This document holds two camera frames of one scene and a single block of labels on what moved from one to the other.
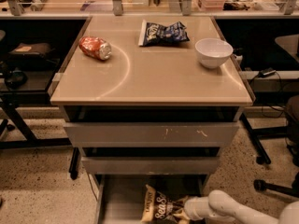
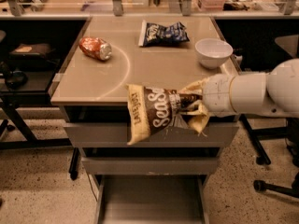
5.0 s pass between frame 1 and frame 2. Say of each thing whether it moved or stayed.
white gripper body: moved
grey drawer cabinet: stayed
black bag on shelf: stayed
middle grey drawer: stayed
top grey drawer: stayed
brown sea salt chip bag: moved
